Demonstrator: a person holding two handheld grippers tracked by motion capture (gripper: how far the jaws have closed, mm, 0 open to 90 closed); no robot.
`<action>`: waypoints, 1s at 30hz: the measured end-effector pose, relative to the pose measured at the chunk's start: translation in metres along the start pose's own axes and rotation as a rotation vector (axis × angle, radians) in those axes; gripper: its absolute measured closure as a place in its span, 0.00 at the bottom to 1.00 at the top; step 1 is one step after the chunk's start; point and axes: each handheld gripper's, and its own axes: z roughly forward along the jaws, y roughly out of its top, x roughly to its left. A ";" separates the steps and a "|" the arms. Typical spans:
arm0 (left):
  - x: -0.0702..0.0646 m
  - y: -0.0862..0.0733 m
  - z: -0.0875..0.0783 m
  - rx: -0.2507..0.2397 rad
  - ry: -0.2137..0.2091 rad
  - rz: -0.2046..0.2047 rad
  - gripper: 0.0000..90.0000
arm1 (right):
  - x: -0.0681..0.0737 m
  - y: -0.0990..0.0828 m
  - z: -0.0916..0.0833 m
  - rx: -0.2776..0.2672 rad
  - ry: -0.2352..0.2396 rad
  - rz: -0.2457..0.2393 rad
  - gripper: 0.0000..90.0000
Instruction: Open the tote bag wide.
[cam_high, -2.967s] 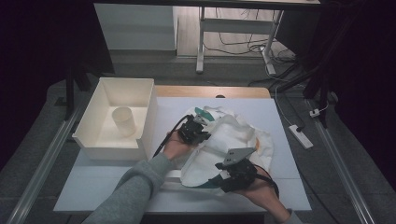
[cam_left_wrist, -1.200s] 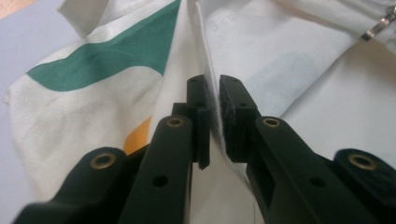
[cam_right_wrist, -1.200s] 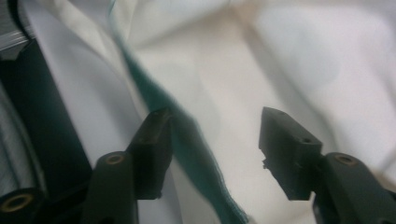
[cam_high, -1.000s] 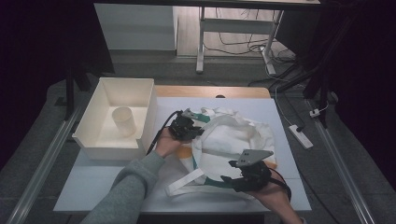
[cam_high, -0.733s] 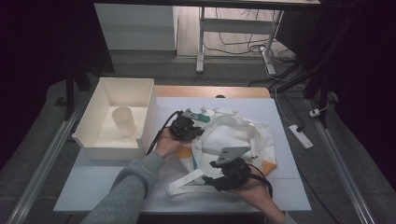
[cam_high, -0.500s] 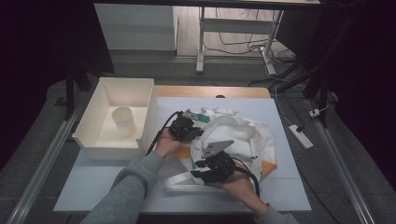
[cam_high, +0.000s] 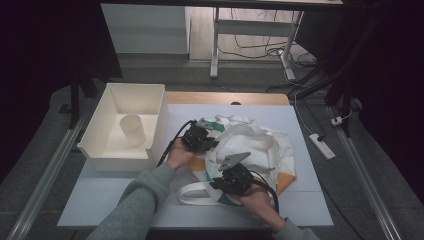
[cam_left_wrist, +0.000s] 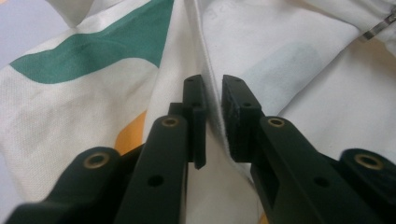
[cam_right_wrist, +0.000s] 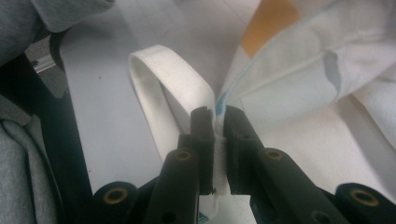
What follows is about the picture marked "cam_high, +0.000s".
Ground white cabinet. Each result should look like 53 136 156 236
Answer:
100 3 191 55

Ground person's left hand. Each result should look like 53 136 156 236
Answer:
165 137 196 171

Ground white desk frame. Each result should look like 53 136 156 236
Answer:
99 0 344 81

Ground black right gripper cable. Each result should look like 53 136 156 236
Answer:
250 170 281 215

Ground white power strip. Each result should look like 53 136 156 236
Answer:
308 132 337 161

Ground white power strip cable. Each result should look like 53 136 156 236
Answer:
283 68 316 137

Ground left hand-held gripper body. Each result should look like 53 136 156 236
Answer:
181 118 215 155

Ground white plastic bin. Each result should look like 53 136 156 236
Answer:
77 82 170 173

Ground tangle of black floor cables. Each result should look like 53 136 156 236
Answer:
218 9 318 69

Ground white tote bag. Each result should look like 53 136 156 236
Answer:
178 114 298 207

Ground person's right hand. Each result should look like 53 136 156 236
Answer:
229 182 288 232

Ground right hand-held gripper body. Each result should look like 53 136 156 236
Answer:
217 151 256 196

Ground black stand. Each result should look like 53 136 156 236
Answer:
295 14 386 138
67 61 98 130

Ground aluminium rail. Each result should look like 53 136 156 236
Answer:
327 105 405 240
5 111 92 240

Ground white cup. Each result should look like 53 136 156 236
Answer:
119 113 147 148

